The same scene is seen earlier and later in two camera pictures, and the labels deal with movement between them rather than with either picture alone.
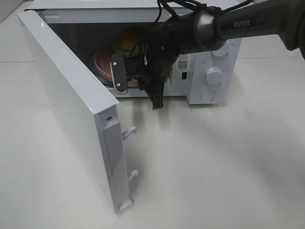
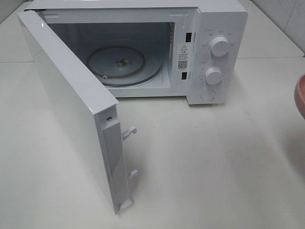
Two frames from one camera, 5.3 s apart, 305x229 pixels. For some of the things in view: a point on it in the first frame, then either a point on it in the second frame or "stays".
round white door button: x=208 y=94 stays
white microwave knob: x=213 y=76 stays
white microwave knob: x=222 y=51 stays
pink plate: x=102 y=60 to x=299 y=95
